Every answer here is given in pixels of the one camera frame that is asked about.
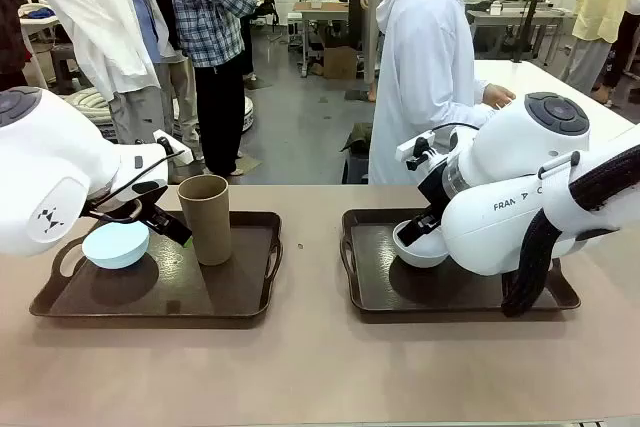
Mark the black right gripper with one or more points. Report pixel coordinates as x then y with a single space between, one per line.
439 187

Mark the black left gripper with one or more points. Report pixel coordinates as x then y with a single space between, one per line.
130 211

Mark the white bowl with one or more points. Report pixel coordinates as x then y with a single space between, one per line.
420 258

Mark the brown tall cup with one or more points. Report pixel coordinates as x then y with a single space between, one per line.
205 227

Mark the light blue bowl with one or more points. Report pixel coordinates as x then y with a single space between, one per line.
117 249

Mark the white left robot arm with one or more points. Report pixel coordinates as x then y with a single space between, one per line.
50 172

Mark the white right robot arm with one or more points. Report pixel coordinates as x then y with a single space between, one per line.
500 227

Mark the person's right forearm white sleeve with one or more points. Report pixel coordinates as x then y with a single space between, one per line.
465 114

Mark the dark brown serving tray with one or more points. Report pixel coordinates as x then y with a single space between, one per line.
450 292
225 292

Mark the person's right hand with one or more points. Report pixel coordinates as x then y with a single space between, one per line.
500 97

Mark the black stool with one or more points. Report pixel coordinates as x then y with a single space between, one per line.
356 172

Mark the olive cloth bundle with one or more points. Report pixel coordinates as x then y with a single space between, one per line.
360 137

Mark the person in white hoodie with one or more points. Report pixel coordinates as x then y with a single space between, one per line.
420 72

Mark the cardboard box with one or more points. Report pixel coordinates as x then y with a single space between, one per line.
340 63

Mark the white side table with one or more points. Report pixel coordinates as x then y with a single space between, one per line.
550 82

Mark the grey plastic stool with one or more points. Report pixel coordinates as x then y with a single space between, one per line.
62 67

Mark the person in plaid shirt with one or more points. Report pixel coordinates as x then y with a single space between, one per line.
210 12

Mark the person in white overshirt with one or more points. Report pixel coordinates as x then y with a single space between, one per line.
90 22

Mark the grey workbench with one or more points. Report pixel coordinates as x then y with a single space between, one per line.
515 17

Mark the wooden top work table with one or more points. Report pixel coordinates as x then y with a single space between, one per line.
320 8

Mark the person in dark clothes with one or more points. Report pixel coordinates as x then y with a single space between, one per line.
10 22

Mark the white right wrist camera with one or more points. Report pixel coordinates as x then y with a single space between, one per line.
412 147

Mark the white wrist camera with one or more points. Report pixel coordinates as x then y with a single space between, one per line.
412 147
175 147

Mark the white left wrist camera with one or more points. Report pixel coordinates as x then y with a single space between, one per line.
175 147

